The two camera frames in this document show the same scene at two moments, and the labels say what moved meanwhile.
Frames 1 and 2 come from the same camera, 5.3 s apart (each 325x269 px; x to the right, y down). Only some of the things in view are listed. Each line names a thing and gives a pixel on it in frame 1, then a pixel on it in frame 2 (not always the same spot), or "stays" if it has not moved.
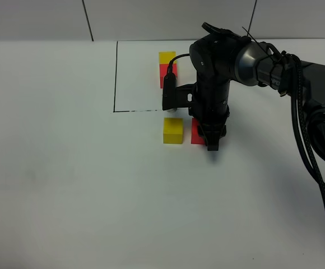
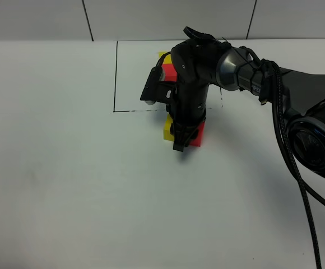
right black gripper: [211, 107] to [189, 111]
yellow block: [173, 130] stays
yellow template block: [165, 57] stays
